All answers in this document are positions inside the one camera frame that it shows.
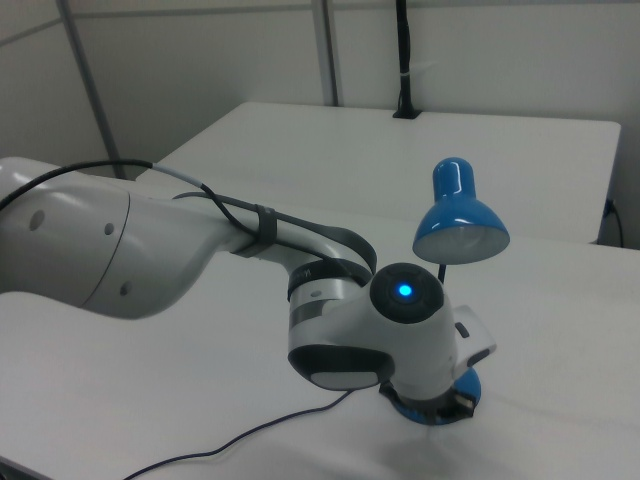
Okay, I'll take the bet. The dark lamp power cord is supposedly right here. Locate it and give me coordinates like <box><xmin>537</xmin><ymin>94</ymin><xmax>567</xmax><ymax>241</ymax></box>
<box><xmin>119</xmin><ymin>389</ymin><xmax>362</xmax><ymax>480</ymax></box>

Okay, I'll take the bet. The dark robot gripper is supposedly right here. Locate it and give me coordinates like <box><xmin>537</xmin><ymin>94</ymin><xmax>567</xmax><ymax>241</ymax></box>
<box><xmin>451</xmin><ymin>304</ymin><xmax>499</xmax><ymax>375</ymax></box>

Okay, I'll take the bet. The grey partition post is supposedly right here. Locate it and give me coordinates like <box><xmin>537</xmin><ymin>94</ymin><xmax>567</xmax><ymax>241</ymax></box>
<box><xmin>55</xmin><ymin>0</ymin><xmax>123</xmax><ymax>177</ymax></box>
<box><xmin>310</xmin><ymin>0</ymin><xmax>347</xmax><ymax>107</ymax></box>

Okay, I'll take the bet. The black wall cable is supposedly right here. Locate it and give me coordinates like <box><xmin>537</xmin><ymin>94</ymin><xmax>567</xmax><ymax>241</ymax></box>
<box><xmin>603</xmin><ymin>198</ymin><xmax>627</xmax><ymax>247</ymax></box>

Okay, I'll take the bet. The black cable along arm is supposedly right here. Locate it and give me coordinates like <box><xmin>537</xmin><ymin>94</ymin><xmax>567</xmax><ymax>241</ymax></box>
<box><xmin>0</xmin><ymin>158</ymin><xmax>351</xmax><ymax>266</ymax></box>

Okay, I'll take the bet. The blue desk lamp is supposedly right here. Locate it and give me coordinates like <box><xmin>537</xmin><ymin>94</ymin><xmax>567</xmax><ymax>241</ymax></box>
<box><xmin>389</xmin><ymin>157</ymin><xmax>511</xmax><ymax>427</ymax></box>

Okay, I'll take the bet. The black camera pole with zip tie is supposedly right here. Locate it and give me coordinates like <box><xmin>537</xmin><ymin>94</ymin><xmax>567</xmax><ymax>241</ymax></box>
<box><xmin>391</xmin><ymin>0</ymin><xmax>422</xmax><ymax>120</ymax></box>

